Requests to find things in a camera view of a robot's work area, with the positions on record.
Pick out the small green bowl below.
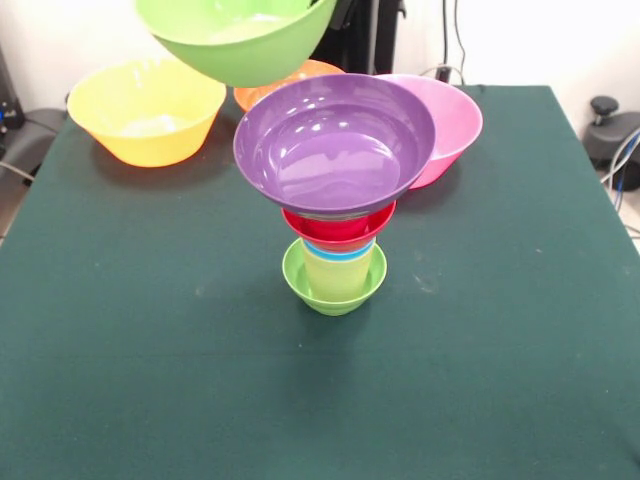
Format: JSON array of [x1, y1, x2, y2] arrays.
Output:
[[281, 238, 389, 317]]

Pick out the black equipment box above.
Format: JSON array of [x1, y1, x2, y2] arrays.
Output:
[[0, 47, 26, 146]]

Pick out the blue cup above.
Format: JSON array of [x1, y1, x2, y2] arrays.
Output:
[[302, 239, 377, 264]]

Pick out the purple bowl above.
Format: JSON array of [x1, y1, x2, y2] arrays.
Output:
[[232, 73, 437, 216]]

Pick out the large pink bowl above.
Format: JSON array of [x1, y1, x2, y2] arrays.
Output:
[[374, 73, 484, 190]]

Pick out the yellow cup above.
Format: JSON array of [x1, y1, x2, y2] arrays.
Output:
[[301, 247, 376, 303]]

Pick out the large yellow bowl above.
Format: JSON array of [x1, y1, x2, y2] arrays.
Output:
[[67, 57, 227, 168]]

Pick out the orange bowl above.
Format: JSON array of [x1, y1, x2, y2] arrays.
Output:
[[233, 59, 346, 114]]

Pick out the small red bowl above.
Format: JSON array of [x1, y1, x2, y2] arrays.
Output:
[[280, 199, 398, 251]]

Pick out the white and blue cables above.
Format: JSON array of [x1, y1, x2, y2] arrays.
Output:
[[599, 127, 640, 201]]

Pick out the large green bowl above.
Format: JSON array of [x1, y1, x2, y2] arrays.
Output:
[[135, 0, 339, 89]]

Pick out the grey cable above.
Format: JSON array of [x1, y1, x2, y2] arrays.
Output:
[[0, 159, 37, 187]]

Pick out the dark green tablecloth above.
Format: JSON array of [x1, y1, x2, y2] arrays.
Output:
[[0, 83, 640, 480]]

